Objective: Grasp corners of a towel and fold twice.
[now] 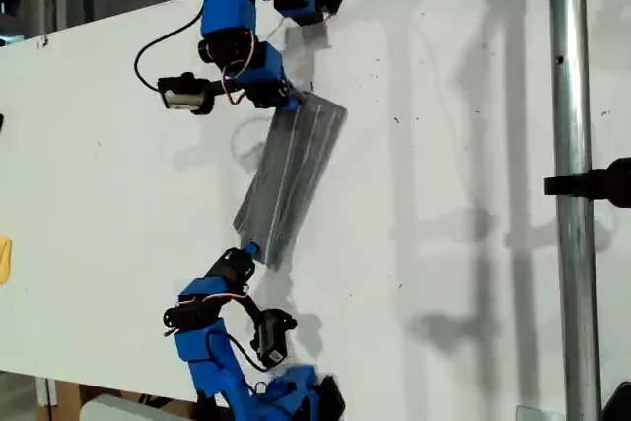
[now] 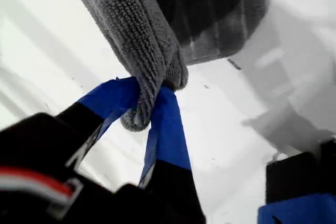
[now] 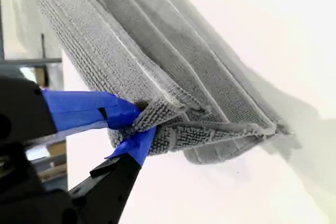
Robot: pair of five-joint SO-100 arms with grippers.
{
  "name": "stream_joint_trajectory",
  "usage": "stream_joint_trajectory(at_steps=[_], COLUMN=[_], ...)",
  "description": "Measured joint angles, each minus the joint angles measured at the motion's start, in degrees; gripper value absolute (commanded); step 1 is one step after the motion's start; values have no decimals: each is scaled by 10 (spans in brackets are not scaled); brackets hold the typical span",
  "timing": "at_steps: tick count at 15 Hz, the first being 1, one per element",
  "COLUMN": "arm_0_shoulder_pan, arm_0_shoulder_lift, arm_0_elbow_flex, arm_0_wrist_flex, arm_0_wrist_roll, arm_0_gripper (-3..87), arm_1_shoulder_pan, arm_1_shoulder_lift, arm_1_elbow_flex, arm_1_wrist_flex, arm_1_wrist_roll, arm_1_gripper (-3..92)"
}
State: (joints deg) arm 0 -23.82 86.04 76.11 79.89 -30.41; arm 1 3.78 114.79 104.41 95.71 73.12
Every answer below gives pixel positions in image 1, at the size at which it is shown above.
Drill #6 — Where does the yellow object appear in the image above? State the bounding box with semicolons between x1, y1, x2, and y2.
0;235;15;287

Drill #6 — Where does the steel post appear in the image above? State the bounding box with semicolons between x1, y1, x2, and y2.
546;0;603;421

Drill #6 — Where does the black camera cable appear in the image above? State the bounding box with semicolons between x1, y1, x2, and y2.
133;0;207;94
224;333;271;374

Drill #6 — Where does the wooden table leg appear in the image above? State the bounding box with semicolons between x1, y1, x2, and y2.
36;376;84;421

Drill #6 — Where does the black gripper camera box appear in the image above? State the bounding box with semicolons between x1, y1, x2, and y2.
156;71;217;116
249;307;299;370

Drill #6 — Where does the grey striped towel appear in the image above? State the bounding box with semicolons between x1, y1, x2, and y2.
232;90;349;272

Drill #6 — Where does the black clamp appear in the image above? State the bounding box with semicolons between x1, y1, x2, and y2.
543;157;631;209

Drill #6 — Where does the black rounded object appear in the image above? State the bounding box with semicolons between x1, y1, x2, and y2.
599;380;631;421

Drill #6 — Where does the white box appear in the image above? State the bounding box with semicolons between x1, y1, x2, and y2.
80;393;198;421

